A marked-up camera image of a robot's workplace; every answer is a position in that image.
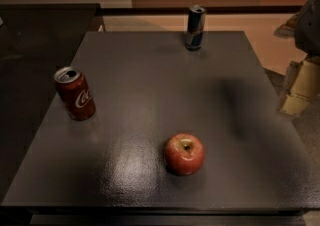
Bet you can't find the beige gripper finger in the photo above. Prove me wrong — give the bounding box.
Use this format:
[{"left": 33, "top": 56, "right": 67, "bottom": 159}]
[
  {"left": 278, "top": 57, "right": 320, "bottom": 116},
  {"left": 274, "top": 13, "right": 299, "bottom": 38}
]

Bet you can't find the red apple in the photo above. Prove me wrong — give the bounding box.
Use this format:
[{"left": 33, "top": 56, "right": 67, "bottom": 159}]
[{"left": 164, "top": 133, "right": 205, "bottom": 176}]

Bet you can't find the blue silver redbull can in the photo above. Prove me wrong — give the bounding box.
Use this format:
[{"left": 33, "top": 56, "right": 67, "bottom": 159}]
[{"left": 185, "top": 5, "right": 206, "bottom": 51}]

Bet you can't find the red coca-cola can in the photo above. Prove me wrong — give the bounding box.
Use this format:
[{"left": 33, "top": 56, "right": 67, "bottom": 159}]
[{"left": 54, "top": 66, "right": 96, "bottom": 121}]

